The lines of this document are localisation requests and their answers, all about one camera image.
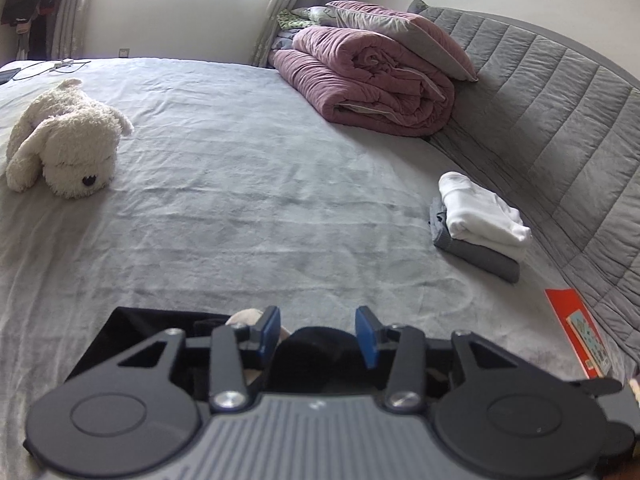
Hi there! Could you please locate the white plush dog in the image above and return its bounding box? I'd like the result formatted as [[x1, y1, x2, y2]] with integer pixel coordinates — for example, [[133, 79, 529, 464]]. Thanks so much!
[[5, 78, 135, 200]]

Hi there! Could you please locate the light blue cartoon notebook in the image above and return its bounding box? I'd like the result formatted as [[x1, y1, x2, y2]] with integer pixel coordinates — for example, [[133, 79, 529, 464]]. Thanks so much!
[[565, 310, 612, 376]]

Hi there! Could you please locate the folded white garment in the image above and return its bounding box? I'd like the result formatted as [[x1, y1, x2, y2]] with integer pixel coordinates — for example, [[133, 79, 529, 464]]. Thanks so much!
[[438, 171, 532, 262]]

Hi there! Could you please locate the folded grey garment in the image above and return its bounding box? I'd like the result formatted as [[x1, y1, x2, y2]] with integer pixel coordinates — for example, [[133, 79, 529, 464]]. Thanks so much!
[[429, 197, 521, 284]]

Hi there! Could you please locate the folded pink quilt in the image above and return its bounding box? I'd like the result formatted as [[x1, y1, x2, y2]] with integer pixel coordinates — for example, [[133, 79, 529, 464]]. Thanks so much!
[[268, 26, 456, 137]]

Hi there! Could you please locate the grey patterned pillow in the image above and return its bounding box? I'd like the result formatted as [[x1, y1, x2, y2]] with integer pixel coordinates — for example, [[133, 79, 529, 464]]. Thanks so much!
[[291, 6, 342, 27]]

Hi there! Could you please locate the green patterned cloth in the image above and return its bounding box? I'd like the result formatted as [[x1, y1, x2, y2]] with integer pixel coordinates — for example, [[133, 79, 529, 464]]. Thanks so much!
[[276, 9, 312, 32]]

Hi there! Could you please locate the white charging cable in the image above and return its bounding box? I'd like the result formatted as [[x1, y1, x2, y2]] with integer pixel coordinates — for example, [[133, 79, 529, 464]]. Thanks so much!
[[15, 59, 92, 81]]

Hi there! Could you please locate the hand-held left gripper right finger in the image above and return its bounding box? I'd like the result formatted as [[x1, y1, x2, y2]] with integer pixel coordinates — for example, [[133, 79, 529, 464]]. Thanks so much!
[[354, 305, 518, 415]]

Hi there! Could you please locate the black and cream sweatshirt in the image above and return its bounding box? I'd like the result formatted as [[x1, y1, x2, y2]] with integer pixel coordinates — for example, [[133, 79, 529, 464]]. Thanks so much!
[[92, 306, 451, 401]]

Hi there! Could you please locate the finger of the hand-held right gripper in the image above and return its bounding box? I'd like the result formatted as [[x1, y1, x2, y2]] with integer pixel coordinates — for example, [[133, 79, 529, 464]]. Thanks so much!
[[570, 378, 624, 400]]

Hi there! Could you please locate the red book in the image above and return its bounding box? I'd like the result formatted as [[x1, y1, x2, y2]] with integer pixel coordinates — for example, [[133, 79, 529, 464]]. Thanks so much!
[[545, 288, 613, 380]]

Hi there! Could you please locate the bed with grey sheet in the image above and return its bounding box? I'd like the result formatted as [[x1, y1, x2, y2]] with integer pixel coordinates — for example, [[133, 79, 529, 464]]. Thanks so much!
[[0, 57, 640, 480]]

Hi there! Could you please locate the pink and grey pillow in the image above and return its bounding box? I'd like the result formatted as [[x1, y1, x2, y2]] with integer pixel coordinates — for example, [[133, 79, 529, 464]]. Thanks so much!
[[326, 0, 479, 82]]

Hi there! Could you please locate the grey quilted headboard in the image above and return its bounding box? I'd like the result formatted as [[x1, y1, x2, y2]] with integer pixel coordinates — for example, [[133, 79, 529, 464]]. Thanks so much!
[[407, 0, 640, 376]]

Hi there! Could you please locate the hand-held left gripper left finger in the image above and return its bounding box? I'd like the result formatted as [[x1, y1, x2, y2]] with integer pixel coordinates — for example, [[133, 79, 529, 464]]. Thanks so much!
[[116, 305, 282, 414]]

